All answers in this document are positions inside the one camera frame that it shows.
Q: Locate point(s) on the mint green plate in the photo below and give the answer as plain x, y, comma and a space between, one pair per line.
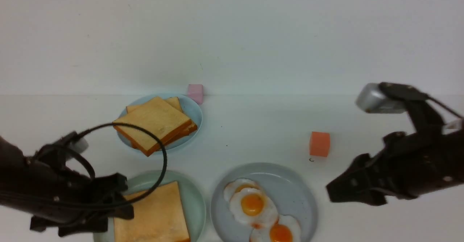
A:
194, 208

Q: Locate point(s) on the orange foam cube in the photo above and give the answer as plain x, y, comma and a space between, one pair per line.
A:
319, 144

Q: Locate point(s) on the fried egg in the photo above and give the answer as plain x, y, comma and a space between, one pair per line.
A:
252, 207
237, 185
286, 229

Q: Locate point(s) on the grey egg plate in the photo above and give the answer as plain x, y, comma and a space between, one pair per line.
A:
287, 190

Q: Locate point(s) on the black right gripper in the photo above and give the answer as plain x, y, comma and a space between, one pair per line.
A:
428, 160

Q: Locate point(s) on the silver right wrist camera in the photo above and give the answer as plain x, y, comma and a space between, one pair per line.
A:
373, 101

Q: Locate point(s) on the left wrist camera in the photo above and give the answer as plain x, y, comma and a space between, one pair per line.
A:
78, 145

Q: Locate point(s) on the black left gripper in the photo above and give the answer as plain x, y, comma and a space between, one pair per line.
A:
60, 175

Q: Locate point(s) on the light blue bread plate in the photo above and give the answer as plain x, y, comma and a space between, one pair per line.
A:
189, 107

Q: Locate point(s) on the toast slice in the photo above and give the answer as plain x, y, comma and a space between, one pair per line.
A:
158, 117
174, 102
157, 218

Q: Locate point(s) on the pink foam cube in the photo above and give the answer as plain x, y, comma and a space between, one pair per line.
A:
196, 93

